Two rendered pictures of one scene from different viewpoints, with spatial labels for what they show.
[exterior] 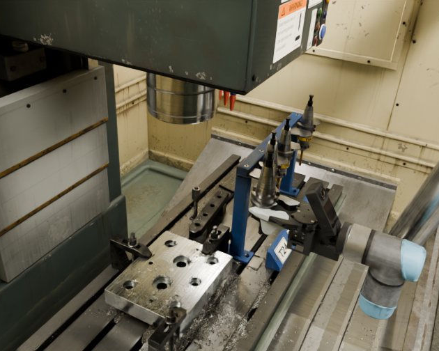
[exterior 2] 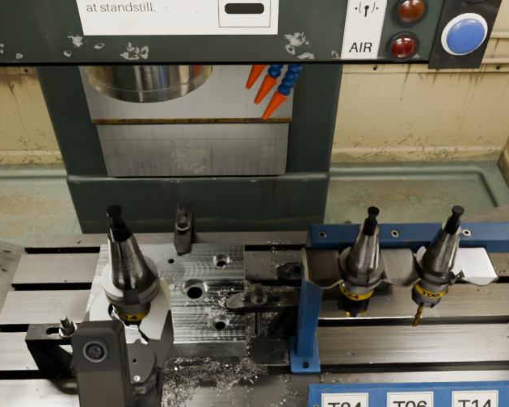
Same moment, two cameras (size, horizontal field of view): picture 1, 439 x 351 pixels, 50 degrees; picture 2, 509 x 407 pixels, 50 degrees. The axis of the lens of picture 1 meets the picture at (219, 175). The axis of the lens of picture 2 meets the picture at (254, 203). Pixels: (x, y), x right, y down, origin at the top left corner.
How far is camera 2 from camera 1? 0.96 m
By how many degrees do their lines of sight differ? 50
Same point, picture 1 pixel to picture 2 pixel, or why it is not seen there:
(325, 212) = (81, 384)
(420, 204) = not seen: outside the picture
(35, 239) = (151, 153)
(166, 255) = (195, 267)
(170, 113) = not seen: hidden behind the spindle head
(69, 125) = not seen: hidden behind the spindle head
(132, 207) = (397, 204)
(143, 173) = (467, 174)
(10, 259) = (113, 155)
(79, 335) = (67, 268)
